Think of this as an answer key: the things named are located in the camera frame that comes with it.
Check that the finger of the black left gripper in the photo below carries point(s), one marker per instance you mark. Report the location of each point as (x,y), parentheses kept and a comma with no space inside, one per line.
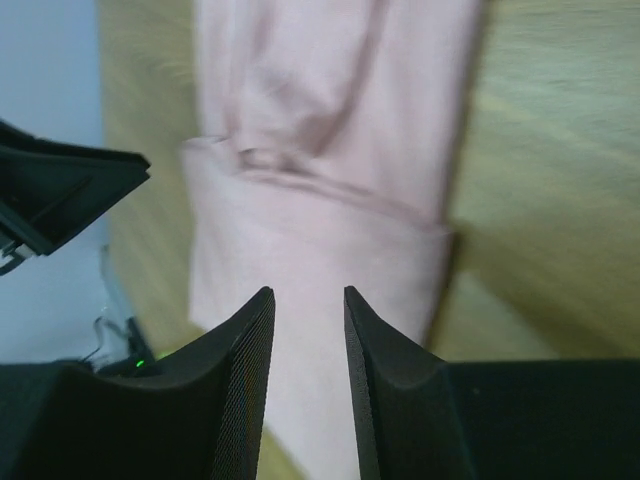
(51,191)

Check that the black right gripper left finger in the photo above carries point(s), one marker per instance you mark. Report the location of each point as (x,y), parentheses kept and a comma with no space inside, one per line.
(195,414)

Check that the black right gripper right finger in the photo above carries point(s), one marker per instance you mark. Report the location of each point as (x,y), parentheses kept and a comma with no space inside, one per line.
(420,417)

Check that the pink printed t shirt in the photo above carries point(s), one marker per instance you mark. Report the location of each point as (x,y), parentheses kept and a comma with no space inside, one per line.
(327,135)

